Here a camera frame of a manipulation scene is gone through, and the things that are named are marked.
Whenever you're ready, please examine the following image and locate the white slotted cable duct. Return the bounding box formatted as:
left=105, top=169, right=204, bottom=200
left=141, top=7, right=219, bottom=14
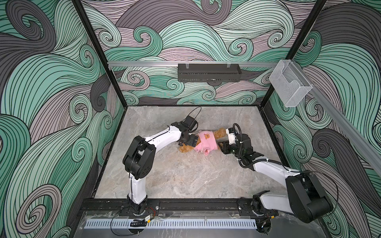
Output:
left=84, top=219, right=257, bottom=229

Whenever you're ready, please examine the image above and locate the black perforated wall tray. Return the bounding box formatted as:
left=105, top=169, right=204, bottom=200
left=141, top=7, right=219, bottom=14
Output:
left=178, top=64, right=242, bottom=84

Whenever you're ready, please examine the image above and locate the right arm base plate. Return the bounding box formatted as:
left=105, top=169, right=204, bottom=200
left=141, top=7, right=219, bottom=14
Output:
left=237, top=190, right=279, bottom=218

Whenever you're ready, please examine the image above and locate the clear acrylic wall box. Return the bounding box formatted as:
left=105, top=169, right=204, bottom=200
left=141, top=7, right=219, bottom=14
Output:
left=269, top=59, right=313, bottom=108

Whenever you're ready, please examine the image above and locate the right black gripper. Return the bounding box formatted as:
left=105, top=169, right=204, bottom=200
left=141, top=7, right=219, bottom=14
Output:
left=217, top=139, right=245, bottom=159

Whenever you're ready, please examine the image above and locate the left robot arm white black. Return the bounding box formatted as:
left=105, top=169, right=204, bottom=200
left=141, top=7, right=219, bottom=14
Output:
left=123, top=116, right=198, bottom=205

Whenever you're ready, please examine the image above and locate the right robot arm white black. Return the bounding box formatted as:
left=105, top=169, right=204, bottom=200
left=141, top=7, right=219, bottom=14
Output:
left=218, top=134, right=334, bottom=223

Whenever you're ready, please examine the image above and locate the pink teddy hoodie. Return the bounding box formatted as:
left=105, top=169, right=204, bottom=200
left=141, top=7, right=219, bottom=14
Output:
left=194, top=131, right=218, bottom=156

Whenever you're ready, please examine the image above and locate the back aluminium rail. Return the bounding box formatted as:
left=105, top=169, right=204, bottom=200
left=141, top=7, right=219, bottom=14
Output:
left=108, top=60, right=279, bottom=68

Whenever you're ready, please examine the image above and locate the brown teddy bear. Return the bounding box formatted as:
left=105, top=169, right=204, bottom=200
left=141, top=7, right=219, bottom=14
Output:
left=179, top=128, right=227, bottom=153

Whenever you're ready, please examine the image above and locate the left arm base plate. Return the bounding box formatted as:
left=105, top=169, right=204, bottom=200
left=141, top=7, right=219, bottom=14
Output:
left=120, top=198, right=160, bottom=217

